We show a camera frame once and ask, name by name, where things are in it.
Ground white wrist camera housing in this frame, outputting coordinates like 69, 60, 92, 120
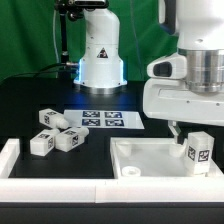
147, 53, 187, 80

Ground paper sheet with tags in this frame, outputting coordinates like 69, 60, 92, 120
64, 110, 144, 129

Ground white U-shaped fence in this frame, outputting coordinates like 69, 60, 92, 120
0, 139, 224, 203

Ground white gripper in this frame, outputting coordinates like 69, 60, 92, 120
143, 78, 224, 144

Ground black camera stand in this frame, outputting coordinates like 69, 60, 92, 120
53, 0, 110, 79

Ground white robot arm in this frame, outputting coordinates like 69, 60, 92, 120
74, 0, 224, 126

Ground green backdrop curtain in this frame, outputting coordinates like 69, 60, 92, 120
0, 0, 177, 81

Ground black cables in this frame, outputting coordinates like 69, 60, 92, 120
0, 61, 80, 84

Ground white square table top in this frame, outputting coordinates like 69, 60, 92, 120
109, 137, 224, 179

